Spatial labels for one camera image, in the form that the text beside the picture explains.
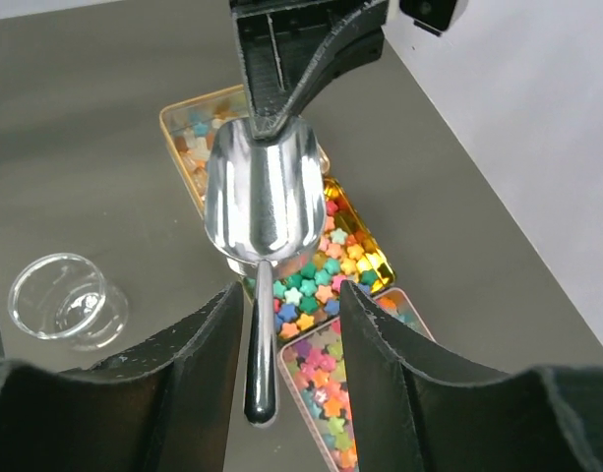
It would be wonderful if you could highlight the silver metal scoop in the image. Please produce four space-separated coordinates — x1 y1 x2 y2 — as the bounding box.
204 117 327 428

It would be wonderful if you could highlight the gold popsicle candy tin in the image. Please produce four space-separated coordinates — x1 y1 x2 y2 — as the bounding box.
158 84 331 222

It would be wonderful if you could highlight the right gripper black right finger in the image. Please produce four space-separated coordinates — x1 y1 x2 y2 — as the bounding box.
339 281 603 471

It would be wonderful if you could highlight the clear glass jar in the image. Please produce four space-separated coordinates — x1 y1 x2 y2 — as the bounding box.
7 253 129 352

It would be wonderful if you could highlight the dark green star candy tin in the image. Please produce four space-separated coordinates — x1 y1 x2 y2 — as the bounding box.
273 177 395 343

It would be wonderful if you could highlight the pink candy tin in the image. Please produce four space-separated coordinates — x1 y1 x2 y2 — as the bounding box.
275 287 435 472

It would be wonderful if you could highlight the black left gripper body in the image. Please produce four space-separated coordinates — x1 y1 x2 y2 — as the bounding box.
229 1 390 79

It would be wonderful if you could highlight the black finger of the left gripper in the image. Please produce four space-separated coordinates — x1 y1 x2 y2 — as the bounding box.
234 9 389 145

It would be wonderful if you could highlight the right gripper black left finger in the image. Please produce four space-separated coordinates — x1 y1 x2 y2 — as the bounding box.
0 283 244 471

